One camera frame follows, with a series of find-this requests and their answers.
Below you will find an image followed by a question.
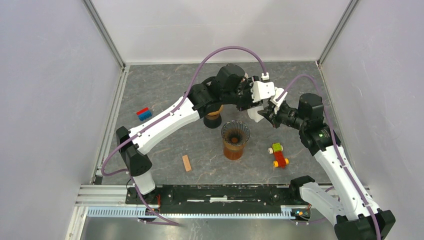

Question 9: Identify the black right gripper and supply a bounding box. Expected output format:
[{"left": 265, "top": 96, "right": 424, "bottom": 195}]
[{"left": 258, "top": 100, "right": 307, "bottom": 131}]

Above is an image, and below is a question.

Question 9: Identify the red blue small object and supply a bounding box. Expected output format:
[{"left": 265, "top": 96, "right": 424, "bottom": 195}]
[{"left": 136, "top": 107, "right": 152, "bottom": 122}]

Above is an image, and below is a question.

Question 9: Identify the colourful toy car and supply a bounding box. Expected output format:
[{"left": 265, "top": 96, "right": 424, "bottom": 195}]
[{"left": 267, "top": 142, "right": 289, "bottom": 169}]

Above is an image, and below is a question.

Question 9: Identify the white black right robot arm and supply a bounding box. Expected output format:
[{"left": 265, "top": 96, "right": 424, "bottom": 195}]
[{"left": 258, "top": 93, "right": 396, "bottom": 240}]

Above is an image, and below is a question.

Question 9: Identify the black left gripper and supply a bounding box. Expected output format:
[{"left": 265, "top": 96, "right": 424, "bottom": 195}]
[{"left": 222, "top": 76, "right": 264, "bottom": 112}]

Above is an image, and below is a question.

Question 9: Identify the light wooden ring holder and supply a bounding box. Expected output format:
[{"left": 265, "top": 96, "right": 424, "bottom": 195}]
[{"left": 207, "top": 105, "right": 224, "bottom": 117}]

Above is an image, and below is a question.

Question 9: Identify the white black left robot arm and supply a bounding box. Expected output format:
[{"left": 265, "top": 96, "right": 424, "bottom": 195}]
[{"left": 116, "top": 63, "right": 270, "bottom": 204}]

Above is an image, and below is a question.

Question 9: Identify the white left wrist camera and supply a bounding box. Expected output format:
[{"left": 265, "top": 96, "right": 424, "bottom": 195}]
[{"left": 250, "top": 80, "right": 276, "bottom": 103}]

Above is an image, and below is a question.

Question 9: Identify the grey slotted cable duct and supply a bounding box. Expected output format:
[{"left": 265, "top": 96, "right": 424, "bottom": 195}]
[{"left": 86, "top": 206, "right": 311, "bottom": 220}]

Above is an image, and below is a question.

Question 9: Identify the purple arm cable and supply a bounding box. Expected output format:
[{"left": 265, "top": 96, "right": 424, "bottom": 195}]
[
  {"left": 100, "top": 45, "right": 269, "bottom": 227},
  {"left": 276, "top": 73, "right": 382, "bottom": 240}
]

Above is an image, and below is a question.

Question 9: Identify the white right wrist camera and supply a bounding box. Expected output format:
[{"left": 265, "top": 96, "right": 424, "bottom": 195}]
[{"left": 269, "top": 87, "right": 288, "bottom": 114}]

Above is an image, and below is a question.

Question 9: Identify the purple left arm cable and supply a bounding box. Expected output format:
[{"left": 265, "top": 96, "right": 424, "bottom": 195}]
[{"left": 100, "top": 45, "right": 269, "bottom": 227}]

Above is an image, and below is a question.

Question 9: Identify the orange glass carafe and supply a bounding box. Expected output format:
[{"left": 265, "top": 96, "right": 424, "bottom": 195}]
[{"left": 223, "top": 145, "right": 244, "bottom": 160}]

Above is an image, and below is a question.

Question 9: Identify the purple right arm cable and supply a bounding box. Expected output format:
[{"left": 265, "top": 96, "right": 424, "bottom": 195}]
[{"left": 276, "top": 73, "right": 382, "bottom": 240}]

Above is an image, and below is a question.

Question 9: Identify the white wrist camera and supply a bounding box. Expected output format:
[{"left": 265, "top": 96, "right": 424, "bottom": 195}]
[
  {"left": 250, "top": 80, "right": 276, "bottom": 103},
  {"left": 269, "top": 87, "right": 288, "bottom": 114}
]

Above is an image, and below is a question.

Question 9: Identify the small wooden block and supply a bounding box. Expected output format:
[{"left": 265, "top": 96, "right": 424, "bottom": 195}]
[{"left": 182, "top": 155, "right": 192, "bottom": 172}]

